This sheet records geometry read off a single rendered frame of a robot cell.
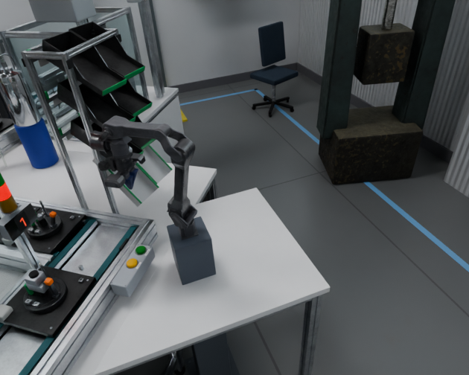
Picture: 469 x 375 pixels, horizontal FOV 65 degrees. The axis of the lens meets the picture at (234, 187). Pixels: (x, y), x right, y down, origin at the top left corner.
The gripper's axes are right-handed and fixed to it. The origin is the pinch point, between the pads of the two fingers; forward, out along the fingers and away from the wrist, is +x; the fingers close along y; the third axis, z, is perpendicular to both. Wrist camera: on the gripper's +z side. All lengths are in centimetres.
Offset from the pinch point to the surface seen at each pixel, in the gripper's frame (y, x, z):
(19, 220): 24.6, 3.8, 28.9
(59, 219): 0.2, 26.4, 40.8
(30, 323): 45, 29, 18
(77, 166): -55, 39, 77
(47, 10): -100, -38, 102
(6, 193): 24.2, -7.6, 29.1
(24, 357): 54, 34, 15
